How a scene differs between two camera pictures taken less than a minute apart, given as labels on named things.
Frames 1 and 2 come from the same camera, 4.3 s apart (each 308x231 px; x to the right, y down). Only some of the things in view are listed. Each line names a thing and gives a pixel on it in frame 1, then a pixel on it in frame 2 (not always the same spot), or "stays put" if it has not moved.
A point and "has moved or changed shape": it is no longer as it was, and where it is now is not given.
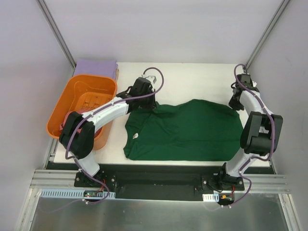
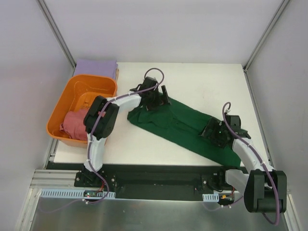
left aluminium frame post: [57, 34] stays put
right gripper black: [234, 103] → [211, 130]
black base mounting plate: [158, 181] stays put
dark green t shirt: [194, 130] has moved or changed shape
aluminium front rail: [54, 179] stays put
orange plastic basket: [82, 93] stays put
